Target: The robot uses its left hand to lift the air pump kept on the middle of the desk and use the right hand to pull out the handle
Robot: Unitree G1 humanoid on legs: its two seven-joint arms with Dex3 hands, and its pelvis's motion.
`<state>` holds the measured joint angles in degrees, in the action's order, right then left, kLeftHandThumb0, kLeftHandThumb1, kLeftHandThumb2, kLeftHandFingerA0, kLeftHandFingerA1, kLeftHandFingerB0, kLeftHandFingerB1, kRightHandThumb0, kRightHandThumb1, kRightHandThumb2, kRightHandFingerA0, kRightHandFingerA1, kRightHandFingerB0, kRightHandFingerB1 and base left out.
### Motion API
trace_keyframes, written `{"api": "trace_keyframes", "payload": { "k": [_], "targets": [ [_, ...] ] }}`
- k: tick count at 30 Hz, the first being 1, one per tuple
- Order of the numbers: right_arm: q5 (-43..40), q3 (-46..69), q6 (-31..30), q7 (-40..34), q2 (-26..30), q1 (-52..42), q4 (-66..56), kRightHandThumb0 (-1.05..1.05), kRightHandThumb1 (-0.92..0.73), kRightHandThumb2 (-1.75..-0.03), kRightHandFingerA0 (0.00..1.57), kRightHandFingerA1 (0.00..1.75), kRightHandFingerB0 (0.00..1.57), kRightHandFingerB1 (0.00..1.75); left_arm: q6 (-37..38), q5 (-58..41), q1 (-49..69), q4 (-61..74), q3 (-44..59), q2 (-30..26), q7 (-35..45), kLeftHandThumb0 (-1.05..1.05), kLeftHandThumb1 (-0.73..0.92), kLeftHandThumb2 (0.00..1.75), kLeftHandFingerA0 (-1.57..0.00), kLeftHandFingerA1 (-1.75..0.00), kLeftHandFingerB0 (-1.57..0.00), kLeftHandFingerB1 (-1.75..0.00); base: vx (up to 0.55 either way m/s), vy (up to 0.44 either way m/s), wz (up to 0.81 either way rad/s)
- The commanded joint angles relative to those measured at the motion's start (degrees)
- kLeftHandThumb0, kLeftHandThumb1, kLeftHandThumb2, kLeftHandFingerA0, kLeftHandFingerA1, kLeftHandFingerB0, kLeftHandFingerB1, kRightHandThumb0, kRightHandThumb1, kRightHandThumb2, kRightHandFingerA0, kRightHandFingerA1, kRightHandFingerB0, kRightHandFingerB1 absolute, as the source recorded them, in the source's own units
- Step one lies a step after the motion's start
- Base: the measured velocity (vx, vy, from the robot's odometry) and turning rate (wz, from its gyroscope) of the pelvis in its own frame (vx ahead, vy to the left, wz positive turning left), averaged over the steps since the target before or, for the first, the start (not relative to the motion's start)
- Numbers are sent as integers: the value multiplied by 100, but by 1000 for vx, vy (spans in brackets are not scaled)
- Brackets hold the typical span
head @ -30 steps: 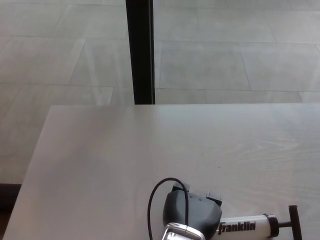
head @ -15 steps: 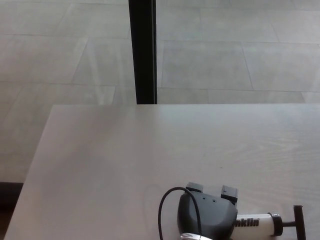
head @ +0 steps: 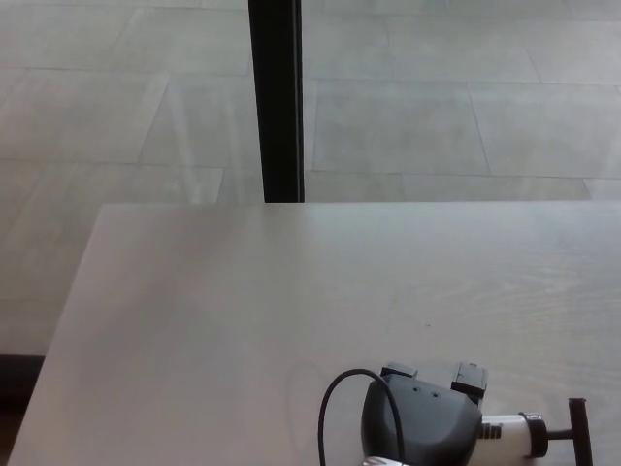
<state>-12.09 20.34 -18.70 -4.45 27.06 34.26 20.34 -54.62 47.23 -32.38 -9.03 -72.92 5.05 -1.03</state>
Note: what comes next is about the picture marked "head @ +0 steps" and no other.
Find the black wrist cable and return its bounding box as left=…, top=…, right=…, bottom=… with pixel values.
left=316, top=369, right=405, bottom=466

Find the white Franklin air pump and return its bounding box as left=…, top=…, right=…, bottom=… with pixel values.
left=476, top=397, right=595, bottom=466

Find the black vertical window post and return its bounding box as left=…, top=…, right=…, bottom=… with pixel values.
left=247, top=0, right=307, bottom=204

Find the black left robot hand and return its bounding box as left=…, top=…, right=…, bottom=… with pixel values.
left=362, top=360, right=489, bottom=466

